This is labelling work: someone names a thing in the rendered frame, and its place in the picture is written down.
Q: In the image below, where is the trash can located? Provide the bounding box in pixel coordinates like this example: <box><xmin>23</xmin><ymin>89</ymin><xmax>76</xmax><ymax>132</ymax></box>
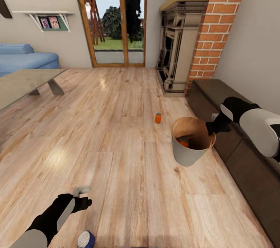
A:
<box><xmin>171</xmin><ymin>117</ymin><xmax>216</xmax><ymax>167</ymax></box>

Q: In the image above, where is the can of soda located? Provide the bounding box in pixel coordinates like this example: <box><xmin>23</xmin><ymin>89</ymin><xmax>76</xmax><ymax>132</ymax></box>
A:
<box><xmin>178</xmin><ymin>138</ymin><xmax>189</xmax><ymax>148</ymax></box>
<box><xmin>155</xmin><ymin>113</ymin><xmax>161</xmax><ymax>123</ymax></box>
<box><xmin>77</xmin><ymin>230</ymin><xmax>95</xmax><ymax>248</ymax></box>

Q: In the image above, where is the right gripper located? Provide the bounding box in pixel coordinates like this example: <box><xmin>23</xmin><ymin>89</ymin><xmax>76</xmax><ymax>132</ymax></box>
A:
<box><xmin>206</xmin><ymin>116</ymin><xmax>231</xmax><ymax>135</ymax></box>

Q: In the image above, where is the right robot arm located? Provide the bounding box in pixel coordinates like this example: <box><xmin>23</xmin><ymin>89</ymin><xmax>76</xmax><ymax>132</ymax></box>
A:
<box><xmin>206</xmin><ymin>97</ymin><xmax>280</xmax><ymax>164</ymax></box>

